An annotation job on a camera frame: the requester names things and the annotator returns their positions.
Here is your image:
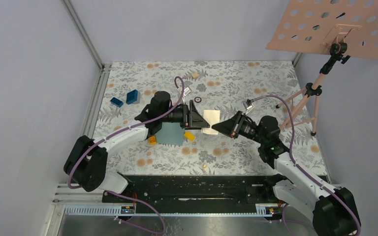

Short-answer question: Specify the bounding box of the small orange lego brick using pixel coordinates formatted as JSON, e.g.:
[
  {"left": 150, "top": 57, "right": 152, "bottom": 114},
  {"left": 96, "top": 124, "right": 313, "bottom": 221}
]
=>
[{"left": 148, "top": 136, "right": 157, "bottom": 145}]

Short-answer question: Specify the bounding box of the tan lined letter paper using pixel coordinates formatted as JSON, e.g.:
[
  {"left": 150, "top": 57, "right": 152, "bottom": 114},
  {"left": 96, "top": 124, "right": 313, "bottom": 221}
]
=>
[{"left": 201, "top": 110, "right": 221, "bottom": 135}]

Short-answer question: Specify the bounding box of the yellow rectangular block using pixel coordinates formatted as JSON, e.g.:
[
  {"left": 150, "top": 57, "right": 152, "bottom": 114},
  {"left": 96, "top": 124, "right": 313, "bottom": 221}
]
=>
[{"left": 184, "top": 131, "right": 195, "bottom": 141}]

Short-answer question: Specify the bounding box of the aluminium frame post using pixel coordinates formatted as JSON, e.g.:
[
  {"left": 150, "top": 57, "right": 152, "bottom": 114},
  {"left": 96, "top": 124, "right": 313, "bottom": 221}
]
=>
[{"left": 61, "top": 0, "right": 106, "bottom": 71}]

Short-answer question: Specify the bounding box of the teal paper envelope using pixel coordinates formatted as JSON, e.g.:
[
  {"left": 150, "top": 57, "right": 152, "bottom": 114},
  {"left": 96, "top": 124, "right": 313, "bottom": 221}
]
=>
[{"left": 156, "top": 122, "right": 185, "bottom": 146}]

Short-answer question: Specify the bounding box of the white slotted cable duct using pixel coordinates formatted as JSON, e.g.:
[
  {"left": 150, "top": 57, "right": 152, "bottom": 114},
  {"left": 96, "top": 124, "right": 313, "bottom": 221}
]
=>
[{"left": 64, "top": 203, "right": 279, "bottom": 217}]

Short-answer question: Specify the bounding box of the floral patterned table mat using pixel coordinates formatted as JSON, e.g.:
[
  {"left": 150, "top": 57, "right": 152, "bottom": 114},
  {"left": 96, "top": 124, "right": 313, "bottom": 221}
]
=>
[{"left": 83, "top": 60, "right": 324, "bottom": 177}]

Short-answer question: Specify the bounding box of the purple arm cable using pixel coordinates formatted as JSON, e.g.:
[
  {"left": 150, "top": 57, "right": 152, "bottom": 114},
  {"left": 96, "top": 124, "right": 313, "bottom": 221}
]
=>
[
  {"left": 243, "top": 95, "right": 361, "bottom": 236},
  {"left": 66, "top": 76, "right": 189, "bottom": 235}
]

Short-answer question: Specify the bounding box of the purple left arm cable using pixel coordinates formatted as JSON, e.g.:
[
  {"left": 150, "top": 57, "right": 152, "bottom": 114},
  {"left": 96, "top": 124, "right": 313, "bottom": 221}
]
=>
[{"left": 66, "top": 76, "right": 189, "bottom": 235}]

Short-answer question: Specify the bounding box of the small blue lego brick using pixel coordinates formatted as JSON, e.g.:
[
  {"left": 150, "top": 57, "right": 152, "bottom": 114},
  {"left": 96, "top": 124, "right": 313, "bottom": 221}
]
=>
[{"left": 110, "top": 97, "right": 124, "bottom": 108}]

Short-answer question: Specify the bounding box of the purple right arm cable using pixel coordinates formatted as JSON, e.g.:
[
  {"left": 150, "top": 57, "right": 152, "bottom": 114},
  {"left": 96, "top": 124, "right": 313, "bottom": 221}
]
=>
[{"left": 243, "top": 95, "right": 361, "bottom": 236}]

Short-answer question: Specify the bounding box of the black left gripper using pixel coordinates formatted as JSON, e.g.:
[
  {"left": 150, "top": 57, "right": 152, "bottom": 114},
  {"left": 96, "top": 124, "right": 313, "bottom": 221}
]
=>
[{"left": 160, "top": 100, "right": 210, "bottom": 130}]

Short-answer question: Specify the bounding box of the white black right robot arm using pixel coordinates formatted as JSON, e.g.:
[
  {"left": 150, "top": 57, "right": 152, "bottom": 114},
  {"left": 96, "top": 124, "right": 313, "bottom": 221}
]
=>
[{"left": 212, "top": 111, "right": 361, "bottom": 236}]

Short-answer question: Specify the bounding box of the large blue lego brick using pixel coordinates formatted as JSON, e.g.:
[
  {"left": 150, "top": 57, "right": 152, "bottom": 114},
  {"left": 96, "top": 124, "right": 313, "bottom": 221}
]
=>
[{"left": 126, "top": 89, "right": 140, "bottom": 105}]

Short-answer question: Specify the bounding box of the pink music stand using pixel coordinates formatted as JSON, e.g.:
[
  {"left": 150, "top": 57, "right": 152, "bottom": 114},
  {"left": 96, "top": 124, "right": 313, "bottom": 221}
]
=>
[{"left": 266, "top": 0, "right": 378, "bottom": 129}]

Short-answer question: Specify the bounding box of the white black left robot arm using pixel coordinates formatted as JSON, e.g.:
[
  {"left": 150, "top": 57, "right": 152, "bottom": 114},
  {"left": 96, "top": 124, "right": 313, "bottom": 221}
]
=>
[{"left": 63, "top": 91, "right": 210, "bottom": 202}]

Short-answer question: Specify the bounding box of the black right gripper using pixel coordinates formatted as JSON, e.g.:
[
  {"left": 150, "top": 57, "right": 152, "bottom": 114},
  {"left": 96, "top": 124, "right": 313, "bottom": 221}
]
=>
[{"left": 212, "top": 111, "right": 266, "bottom": 145}]

